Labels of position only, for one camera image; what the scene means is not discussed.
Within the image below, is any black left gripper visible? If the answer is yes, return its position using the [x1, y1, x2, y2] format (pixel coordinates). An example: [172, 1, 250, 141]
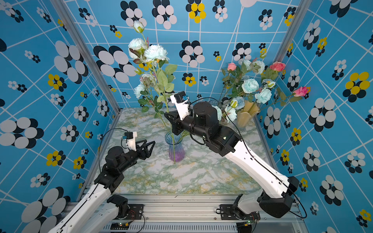
[119, 138, 155, 174]

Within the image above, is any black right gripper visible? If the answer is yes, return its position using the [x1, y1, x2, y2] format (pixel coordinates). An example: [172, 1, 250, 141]
[166, 110, 212, 143]

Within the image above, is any blue purple ribbed glass vase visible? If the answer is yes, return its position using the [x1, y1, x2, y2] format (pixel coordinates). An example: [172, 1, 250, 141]
[165, 132, 186, 163]

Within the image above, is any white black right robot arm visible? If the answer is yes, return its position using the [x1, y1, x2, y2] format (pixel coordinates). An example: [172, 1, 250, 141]
[164, 102, 299, 219]

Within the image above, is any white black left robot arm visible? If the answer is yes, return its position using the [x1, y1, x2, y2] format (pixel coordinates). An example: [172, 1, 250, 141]
[49, 140, 155, 233]

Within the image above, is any yellow ceramic vase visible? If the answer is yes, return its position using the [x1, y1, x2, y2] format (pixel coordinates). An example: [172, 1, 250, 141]
[236, 101, 260, 129]

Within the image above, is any red rose teal flower branch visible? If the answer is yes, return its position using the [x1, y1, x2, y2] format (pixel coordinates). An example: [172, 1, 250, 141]
[211, 98, 239, 122]

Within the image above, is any mixed flower bouquet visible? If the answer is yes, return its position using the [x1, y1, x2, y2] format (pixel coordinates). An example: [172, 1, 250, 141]
[221, 59, 286, 112]

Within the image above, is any left circuit board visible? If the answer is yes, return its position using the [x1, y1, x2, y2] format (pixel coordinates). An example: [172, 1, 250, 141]
[110, 222, 130, 231]

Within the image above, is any circuit board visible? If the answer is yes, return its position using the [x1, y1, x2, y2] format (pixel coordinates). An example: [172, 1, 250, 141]
[110, 222, 130, 231]
[236, 222, 253, 233]

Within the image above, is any right circuit board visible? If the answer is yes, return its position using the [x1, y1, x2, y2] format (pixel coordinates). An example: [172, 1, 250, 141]
[236, 222, 253, 233]

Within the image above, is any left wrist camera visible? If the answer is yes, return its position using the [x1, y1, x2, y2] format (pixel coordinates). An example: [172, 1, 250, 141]
[122, 131, 138, 151]

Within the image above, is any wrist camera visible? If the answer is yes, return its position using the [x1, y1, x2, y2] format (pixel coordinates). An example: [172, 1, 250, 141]
[122, 131, 138, 151]
[171, 91, 190, 120]

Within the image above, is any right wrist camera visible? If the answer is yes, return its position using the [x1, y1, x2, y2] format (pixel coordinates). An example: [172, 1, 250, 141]
[171, 91, 190, 120]

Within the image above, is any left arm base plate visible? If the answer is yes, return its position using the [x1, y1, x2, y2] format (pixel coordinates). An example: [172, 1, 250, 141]
[114, 204, 144, 220]

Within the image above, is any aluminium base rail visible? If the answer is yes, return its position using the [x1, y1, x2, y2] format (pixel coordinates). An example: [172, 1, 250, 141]
[99, 195, 307, 233]

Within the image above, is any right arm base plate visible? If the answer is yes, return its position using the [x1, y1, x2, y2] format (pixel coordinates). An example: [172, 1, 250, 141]
[215, 204, 260, 223]

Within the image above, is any left aluminium corner post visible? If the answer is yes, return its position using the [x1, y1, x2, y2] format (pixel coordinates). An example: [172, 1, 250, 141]
[51, 1, 120, 114]

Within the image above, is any aluminium corner post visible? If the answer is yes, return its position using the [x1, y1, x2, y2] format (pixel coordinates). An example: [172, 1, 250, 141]
[51, 1, 120, 114]
[274, 0, 312, 62]

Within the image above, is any right aluminium corner post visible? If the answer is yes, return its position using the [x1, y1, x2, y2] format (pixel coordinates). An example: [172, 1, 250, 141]
[274, 0, 312, 62]

